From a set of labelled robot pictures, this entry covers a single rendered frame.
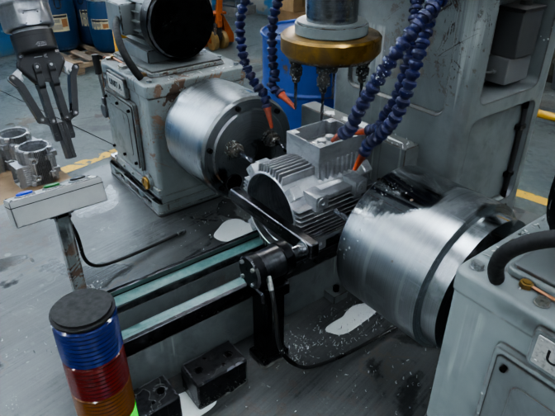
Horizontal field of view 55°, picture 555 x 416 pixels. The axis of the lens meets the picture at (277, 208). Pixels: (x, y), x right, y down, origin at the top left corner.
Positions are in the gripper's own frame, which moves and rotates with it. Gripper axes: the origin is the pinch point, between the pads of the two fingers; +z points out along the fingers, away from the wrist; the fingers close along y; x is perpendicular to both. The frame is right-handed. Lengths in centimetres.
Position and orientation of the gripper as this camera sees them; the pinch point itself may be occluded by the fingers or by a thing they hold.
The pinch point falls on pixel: (65, 139)
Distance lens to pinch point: 110.7
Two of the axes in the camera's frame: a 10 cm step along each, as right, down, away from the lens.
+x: -5.6, -0.7, 8.2
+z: 2.2, 9.5, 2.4
